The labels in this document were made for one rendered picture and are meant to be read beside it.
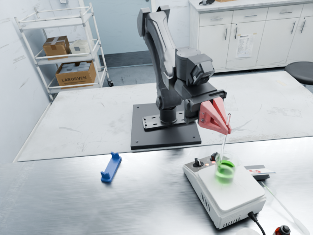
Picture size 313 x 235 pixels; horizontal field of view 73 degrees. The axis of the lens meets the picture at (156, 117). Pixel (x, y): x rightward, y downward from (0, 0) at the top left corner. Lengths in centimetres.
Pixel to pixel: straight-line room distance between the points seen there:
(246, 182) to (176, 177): 21
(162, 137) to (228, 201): 34
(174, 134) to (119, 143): 21
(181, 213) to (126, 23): 299
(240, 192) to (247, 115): 43
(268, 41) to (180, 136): 259
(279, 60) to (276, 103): 240
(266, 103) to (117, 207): 73
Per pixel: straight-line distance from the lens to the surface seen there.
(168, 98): 71
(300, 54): 354
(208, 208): 58
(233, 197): 55
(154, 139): 76
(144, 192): 65
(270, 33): 319
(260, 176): 69
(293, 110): 102
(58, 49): 263
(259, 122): 90
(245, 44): 310
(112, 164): 72
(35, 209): 74
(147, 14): 72
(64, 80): 275
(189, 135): 78
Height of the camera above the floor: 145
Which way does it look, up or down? 38 degrees down
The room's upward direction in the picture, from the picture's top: 6 degrees counter-clockwise
